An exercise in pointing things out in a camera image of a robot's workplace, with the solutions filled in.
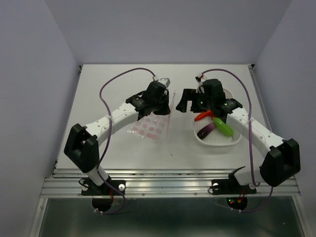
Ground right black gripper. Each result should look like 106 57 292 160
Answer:
175 88 214 113

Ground clear zip top bag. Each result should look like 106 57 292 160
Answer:
127 90 176 142

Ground purple toy eggplant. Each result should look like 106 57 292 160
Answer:
197 123 216 140

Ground green toy leaf vegetable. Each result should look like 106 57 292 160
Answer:
212 117 234 139

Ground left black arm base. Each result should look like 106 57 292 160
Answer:
78 178 126 215

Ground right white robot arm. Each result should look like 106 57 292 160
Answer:
176 79 301 193

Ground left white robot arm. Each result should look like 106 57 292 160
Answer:
64 78 170 195

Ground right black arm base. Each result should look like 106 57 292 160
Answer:
207 166 257 212

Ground orange toy carrot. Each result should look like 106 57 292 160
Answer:
194 111 215 121

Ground white perforated plastic basket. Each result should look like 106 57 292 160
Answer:
192 88 243 148

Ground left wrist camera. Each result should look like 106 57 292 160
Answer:
158 78 170 88

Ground aluminium rail frame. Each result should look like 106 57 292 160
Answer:
29 64 307 237

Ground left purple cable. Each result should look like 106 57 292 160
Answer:
95 68 160 215

